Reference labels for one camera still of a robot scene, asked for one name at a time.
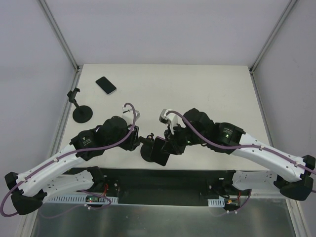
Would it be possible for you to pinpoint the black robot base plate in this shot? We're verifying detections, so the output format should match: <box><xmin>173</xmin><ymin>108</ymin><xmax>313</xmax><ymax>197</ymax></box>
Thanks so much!
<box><xmin>93</xmin><ymin>168</ymin><xmax>249</xmax><ymax>206</ymax></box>

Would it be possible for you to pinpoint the aluminium frame post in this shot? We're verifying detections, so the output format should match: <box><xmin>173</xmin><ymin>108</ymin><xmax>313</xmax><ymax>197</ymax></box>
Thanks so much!
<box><xmin>37</xmin><ymin>0</ymin><xmax>80</xmax><ymax>72</ymax></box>
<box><xmin>248</xmin><ymin>0</ymin><xmax>300</xmax><ymax>73</ymax></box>

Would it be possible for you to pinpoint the black smartphone silver edge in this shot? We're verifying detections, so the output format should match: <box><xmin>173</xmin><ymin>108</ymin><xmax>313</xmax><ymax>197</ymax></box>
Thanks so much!
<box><xmin>96</xmin><ymin>77</ymin><xmax>117</xmax><ymax>95</ymax></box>

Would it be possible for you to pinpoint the white cable duct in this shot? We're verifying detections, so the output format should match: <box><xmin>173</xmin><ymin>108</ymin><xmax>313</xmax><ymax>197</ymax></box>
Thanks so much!
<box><xmin>47</xmin><ymin>194</ymin><xmax>119</xmax><ymax>205</ymax></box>
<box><xmin>207</xmin><ymin>198</ymin><xmax>225</xmax><ymax>208</ymax></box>

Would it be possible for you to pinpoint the white cable duct left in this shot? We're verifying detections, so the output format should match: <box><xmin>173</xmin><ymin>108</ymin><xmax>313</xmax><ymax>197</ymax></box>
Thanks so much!
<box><xmin>47</xmin><ymin>194</ymin><xmax>119</xmax><ymax>205</ymax></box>

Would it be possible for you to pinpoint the black phone stand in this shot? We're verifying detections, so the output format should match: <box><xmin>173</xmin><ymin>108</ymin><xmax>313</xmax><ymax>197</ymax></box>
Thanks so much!
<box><xmin>67</xmin><ymin>87</ymin><xmax>93</xmax><ymax>123</ymax></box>
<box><xmin>139</xmin><ymin>133</ymin><xmax>155</xmax><ymax>162</ymax></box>

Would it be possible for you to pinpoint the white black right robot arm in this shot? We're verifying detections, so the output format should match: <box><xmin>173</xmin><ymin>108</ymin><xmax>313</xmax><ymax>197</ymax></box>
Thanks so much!
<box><xmin>159</xmin><ymin>108</ymin><xmax>316</xmax><ymax>201</ymax></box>

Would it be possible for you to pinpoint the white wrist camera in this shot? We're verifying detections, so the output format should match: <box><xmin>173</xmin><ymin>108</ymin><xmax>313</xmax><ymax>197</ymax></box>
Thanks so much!
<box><xmin>121</xmin><ymin>106</ymin><xmax>140</xmax><ymax>126</ymax></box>
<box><xmin>159</xmin><ymin>109</ymin><xmax>178</xmax><ymax>135</ymax></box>

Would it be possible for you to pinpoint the white cable duct right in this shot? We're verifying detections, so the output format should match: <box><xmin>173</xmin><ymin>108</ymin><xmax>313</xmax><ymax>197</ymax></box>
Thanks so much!
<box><xmin>207</xmin><ymin>198</ymin><xmax>225</xmax><ymax>208</ymax></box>

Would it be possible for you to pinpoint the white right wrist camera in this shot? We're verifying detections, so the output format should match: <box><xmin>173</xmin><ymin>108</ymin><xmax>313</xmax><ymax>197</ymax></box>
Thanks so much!
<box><xmin>159</xmin><ymin>109</ymin><xmax>178</xmax><ymax>135</ymax></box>

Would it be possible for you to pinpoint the aluminium frame post right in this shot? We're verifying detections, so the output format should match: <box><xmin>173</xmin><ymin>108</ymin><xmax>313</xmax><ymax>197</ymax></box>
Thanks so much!
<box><xmin>248</xmin><ymin>0</ymin><xmax>300</xmax><ymax>73</ymax></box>

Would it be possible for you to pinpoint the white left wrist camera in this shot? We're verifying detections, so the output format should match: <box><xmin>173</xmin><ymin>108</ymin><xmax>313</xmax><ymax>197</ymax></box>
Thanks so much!
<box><xmin>121</xmin><ymin>106</ymin><xmax>140</xmax><ymax>126</ymax></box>

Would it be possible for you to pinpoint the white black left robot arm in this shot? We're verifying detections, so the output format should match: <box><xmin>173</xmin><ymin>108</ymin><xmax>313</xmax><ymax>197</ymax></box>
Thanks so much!
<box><xmin>0</xmin><ymin>116</ymin><xmax>138</xmax><ymax>217</ymax></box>

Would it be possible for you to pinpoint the aluminium frame post left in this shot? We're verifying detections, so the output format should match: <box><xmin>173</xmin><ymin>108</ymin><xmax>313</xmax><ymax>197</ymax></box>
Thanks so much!
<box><xmin>37</xmin><ymin>0</ymin><xmax>80</xmax><ymax>72</ymax></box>

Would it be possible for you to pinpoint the black smartphone purple edge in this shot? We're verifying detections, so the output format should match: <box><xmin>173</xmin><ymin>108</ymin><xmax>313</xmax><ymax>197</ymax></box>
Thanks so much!
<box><xmin>150</xmin><ymin>137</ymin><xmax>170</xmax><ymax>166</ymax></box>

